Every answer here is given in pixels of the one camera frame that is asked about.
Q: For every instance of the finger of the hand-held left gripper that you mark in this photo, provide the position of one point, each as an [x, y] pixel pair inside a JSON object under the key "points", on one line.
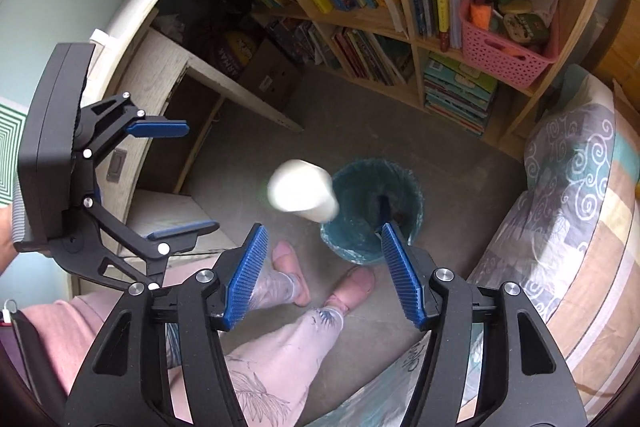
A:
{"points": [[185, 229], [160, 128]]}

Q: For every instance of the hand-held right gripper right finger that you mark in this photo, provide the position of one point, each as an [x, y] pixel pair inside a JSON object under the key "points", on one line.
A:
{"points": [[402, 274]]}

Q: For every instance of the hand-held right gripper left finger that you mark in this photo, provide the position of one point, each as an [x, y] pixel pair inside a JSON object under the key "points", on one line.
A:
{"points": [[247, 274]]}

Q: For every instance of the bin with teal bag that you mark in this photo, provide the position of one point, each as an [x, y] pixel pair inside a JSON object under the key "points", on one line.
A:
{"points": [[360, 192]]}

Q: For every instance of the white paper cup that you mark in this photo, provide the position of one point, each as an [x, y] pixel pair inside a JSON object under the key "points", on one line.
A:
{"points": [[300, 187]]}

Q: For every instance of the person's left forearm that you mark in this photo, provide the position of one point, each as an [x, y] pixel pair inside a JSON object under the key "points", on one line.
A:
{"points": [[6, 242]]}

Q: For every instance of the person's left leg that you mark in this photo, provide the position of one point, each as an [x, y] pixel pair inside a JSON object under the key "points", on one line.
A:
{"points": [[265, 289]]}

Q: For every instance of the person's leg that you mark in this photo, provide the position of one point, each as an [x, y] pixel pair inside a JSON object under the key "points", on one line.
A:
{"points": [[265, 289], [280, 357]]}

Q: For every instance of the pink slipper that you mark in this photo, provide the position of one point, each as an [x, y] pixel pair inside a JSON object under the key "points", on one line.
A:
{"points": [[355, 284], [286, 259]]}

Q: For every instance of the green striped mat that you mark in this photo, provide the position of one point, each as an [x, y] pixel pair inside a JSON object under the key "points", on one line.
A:
{"points": [[10, 147]]}

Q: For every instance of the pale wooden desk cabinet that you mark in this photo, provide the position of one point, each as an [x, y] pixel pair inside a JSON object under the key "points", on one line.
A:
{"points": [[155, 67]]}

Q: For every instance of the person's right leg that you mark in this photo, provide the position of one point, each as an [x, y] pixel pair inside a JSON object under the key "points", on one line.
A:
{"points": [[280, 357]]}

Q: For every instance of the yellow and purple bag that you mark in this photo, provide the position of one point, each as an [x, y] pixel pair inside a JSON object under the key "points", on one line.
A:
{"points": [[235, 52]]}

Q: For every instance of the brown cardboard box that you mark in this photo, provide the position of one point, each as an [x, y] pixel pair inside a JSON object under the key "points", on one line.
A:
{"points": [[272, 72]]}

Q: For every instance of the person's pink clothing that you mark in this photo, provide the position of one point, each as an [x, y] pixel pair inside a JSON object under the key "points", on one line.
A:
{"points": [[55, 332]]}

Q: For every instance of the swirl-patterned patchwork blanket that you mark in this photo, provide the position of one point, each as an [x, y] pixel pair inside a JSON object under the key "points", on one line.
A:
{"points": [[565, 187]]}

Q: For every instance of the stack of teal books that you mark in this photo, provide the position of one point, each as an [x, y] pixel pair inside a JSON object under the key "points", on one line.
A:
{"points": [[460, 92]]}

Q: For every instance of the row of red-spined books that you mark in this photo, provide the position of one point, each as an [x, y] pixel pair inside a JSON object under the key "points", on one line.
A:
{"points": [[360, 54]]}

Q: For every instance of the pink plastic basket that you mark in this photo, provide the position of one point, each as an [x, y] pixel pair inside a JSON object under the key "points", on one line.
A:
{"points": [[500, 52]]}

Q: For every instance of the pile of small toy cards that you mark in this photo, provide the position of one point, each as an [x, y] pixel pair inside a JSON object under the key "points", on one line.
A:
{"points": [[520, 27]]}

